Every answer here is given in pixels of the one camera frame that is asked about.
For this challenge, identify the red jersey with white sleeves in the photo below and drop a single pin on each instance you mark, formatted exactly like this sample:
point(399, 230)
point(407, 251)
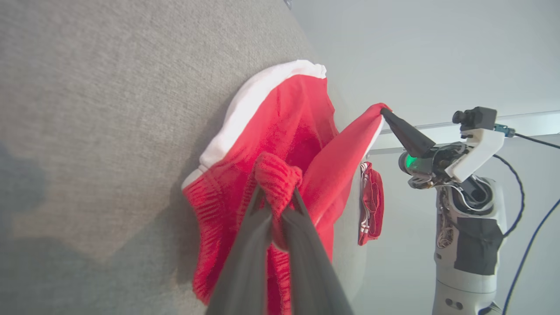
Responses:
point(372, 205)

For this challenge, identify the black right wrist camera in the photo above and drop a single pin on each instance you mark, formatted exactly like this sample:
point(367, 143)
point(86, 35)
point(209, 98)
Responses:
point(479, 118)

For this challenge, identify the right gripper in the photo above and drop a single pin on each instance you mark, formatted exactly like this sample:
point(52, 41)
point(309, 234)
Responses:
point(479, 151)

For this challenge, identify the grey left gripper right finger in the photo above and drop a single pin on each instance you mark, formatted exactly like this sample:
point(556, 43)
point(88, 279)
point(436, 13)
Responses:
point(315, 284)

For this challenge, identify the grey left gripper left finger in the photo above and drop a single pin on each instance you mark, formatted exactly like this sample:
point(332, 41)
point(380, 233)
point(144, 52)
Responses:
point(245, 280)

